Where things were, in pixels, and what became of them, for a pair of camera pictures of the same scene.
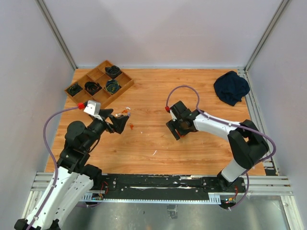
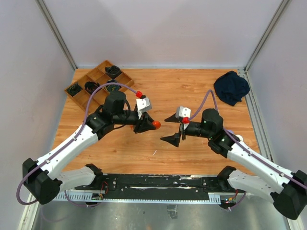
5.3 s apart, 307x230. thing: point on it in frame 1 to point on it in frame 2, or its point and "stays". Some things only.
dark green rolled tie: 74,89 stays
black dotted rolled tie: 112,71 stays
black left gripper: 120,122 to 144,124
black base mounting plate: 169,187 stays
